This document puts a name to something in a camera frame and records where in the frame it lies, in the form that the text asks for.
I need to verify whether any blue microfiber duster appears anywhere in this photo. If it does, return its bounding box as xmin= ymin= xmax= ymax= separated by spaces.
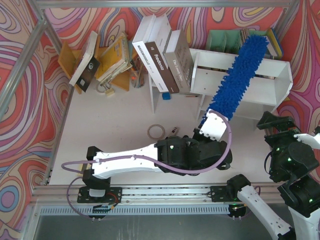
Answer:
xmin=207 ymin=35 xmax=268 ymax=120

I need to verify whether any cup of pencils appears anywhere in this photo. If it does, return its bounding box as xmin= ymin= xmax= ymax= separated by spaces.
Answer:
xmin=129 ymin=56 xmax=146 ymax=89

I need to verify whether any white Mademoiselle book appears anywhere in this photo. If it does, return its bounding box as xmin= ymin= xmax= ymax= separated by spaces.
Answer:
xmin=132 ymin=14 xmax=170 ymax=93

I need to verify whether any metal rail with mounts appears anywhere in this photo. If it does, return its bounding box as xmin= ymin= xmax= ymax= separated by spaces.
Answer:
xmin=67 ymin=184 xmax=258 ymax=204

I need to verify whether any grey Lonely Ones book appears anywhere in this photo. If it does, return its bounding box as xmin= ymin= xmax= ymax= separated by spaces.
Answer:
xmin=164 ymin=29 xmax=194 ymax=94

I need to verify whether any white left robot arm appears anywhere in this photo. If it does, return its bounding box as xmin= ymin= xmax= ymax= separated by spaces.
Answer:
xmin=80 ymin=109 xmax=232 ymax=199

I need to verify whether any green desk organizer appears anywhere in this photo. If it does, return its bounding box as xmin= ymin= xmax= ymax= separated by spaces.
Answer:
xmin=205 ymin=28 xmax=267 ymax=55

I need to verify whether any brown Fredonia book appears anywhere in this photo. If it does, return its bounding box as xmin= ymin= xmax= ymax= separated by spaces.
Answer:
xmin=145 ymin=41 xmax=179 ymax=94

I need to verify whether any white book support stand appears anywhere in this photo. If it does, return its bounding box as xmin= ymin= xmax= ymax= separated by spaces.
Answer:
xmin=148 ymin=74 xmax=161 ymax=114

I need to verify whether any small blue box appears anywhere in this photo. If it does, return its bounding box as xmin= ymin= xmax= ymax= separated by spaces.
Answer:
xmin=161 ymin=92 xmax=171 ymax=101

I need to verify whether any blue and yellow book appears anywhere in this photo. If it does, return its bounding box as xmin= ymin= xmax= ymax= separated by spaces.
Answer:
xmin=265 ymin=28 xmax=284 ymax=60

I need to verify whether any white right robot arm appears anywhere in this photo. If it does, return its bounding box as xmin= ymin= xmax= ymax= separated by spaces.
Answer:
xmin=226 ymin=111 xmax=320 ymax=240

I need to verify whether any grey black stapler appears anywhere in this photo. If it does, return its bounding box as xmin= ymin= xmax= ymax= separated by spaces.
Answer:
xmin=168 ymin=127 xmax=179 ymax=137

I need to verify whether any roll of masking tape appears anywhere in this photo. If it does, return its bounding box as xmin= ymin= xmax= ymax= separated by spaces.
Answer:
xmin=146 ymin=124 xmax=166 ymax=141

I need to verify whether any stack of yellow books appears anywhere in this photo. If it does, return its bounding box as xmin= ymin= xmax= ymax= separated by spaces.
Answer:
xmin=96 ymin=32 xmax=132 ymax=84

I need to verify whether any black and white book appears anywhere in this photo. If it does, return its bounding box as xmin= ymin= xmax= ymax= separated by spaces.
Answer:
xmin=69 ymin=31 xmax=100 ymax=92

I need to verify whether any white bookshelf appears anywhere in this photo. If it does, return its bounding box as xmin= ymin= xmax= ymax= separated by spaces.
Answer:
xmin=190 ymin=48 xmax=293 ymax=120

